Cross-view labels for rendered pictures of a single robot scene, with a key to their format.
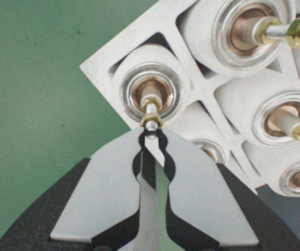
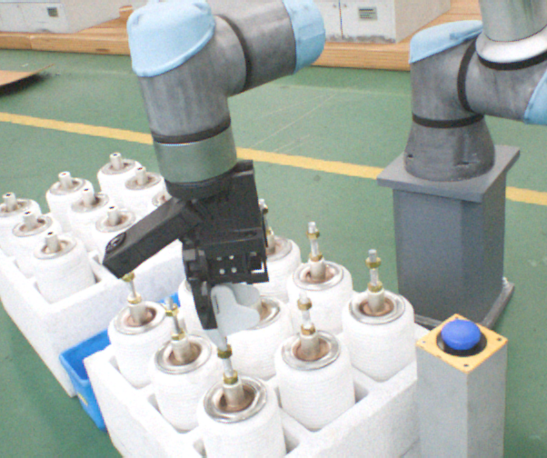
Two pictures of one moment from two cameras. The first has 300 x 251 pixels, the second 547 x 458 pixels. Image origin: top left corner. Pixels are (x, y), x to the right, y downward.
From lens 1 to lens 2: 0.70 m
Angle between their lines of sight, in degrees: 65
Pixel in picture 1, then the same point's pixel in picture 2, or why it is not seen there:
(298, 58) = not seen: hidden behind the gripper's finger
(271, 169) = (317, 301)
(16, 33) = not seen: outside the picture
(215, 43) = (189, 368)
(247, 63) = (206, 347)
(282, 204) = (446, 280)
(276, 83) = not seen: hidden behind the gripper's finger
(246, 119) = (257, 333)
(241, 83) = (239, 361)
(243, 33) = (182, 352)
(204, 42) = (189, 377)
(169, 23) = (185, 437)
